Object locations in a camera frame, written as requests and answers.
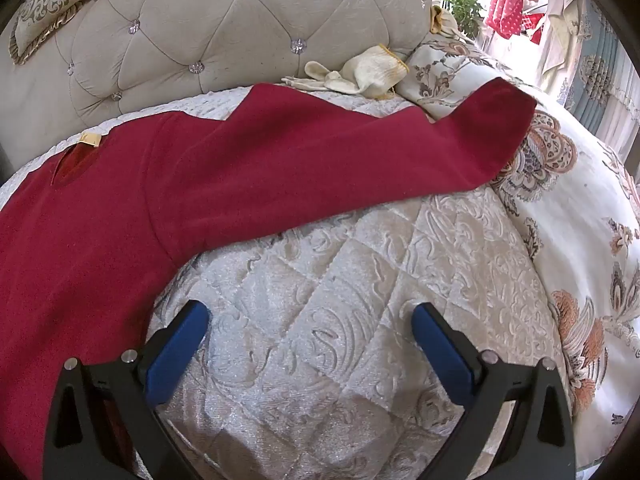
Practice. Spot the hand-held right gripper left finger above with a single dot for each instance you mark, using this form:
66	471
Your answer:
175	355

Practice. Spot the cream crumpled cloth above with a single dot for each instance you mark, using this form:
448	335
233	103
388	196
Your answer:
445	22

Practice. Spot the beige tufted headboard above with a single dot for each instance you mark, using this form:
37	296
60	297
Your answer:
200	20

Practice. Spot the beige hanging garment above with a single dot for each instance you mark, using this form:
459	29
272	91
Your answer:
562	35

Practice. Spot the red sweater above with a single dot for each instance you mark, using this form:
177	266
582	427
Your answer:
250	170

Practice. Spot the floral quilt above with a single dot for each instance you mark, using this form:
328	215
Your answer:
590	220

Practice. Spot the blue patterned curtain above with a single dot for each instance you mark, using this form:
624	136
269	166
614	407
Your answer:
605	75

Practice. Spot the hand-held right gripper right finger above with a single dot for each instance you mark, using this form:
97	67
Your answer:
442	355

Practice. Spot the white quilted bedspread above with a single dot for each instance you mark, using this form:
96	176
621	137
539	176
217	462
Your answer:
325	285

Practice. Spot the green potted plant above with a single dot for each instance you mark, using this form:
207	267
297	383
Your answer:
462	7

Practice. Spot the cream work glove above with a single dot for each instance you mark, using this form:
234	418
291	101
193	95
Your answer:
377	67
320	77

